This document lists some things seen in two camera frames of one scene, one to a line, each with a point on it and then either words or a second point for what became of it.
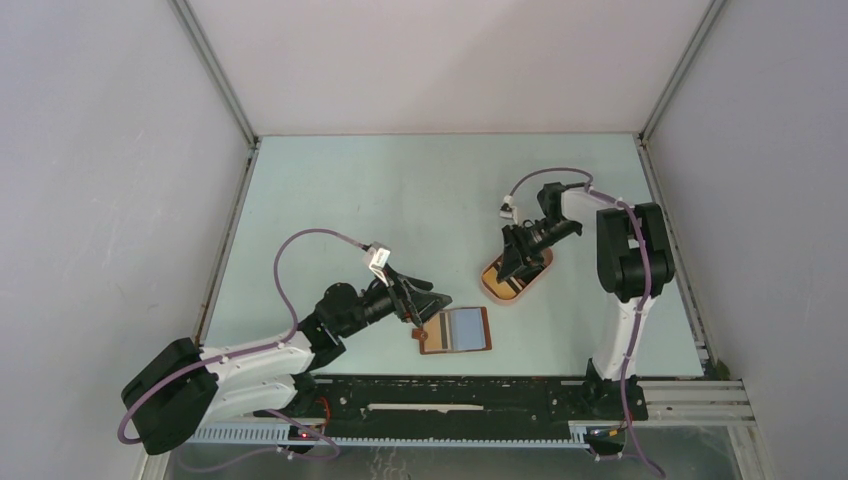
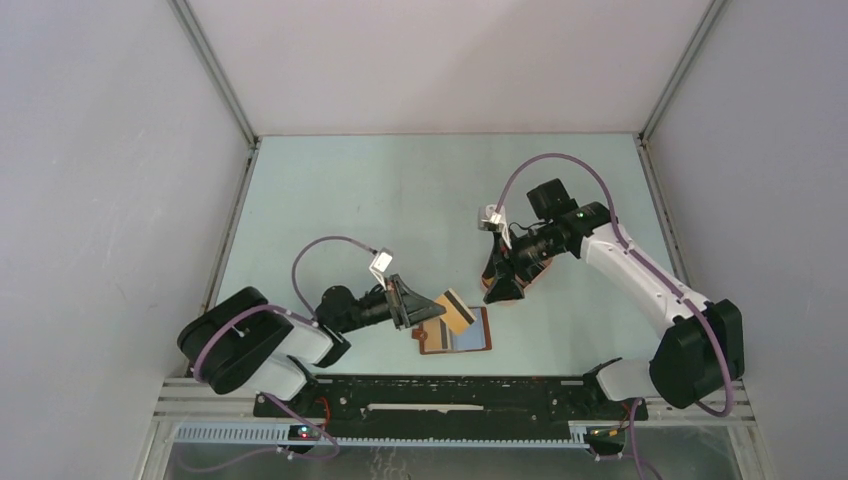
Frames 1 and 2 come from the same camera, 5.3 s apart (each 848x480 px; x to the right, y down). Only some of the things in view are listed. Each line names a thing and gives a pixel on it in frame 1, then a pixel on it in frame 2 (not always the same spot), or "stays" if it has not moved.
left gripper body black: [374, 304] stays
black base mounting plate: [468, 404] stays
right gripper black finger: [516, 262] → [498, 277]
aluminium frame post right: [709, 19] stays
